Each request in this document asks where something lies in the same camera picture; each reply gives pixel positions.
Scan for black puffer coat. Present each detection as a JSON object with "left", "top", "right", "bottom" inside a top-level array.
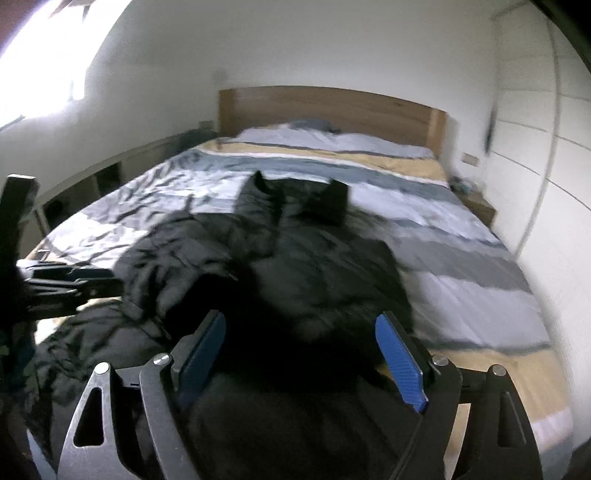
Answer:
[{"left": 26, "top": 173, "right": 418, "bottom": 479}]

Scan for dark clothes on shelf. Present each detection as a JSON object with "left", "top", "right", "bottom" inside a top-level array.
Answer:
[{"left": 167, "top": 128, "right": 218, "bottom": 156}]

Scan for white low shelf unit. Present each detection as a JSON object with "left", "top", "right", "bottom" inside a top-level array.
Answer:
[{"left": 18, "top": 131, "right": 205, "bottom": 259}]

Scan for window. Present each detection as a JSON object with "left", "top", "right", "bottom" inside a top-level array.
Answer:
[{"left": 1, "top": 1, "right": 130, "bottom": 129}]

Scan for wooden nightstand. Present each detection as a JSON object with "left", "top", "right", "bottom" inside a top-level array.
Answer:
[{"left": 459, "top": 192, "right": 497, "bottom": 228}]

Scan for items on nightstand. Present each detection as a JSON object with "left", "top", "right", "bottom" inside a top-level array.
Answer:
[{"left": 449, "top": 176, "right": 478, "bottom": 196}]

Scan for blue grey pillow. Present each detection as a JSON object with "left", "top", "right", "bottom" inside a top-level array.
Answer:
[{"left": 287, "top": 118, "right": 341, "bottom": 134}]

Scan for wooden headboard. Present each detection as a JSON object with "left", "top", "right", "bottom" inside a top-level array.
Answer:
[{"left": 218, "top": 86, "right": 447, "bottom": 157}]

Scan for white sliding wardrobe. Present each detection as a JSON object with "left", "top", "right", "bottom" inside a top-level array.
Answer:
[{"left": 485, "top": 1, "right": 590, "bottom": 423}]

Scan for wall socket plate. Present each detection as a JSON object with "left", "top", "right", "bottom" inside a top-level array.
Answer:
[{"left": 462, "top": 153, "right": 479, "bottom": 167}]

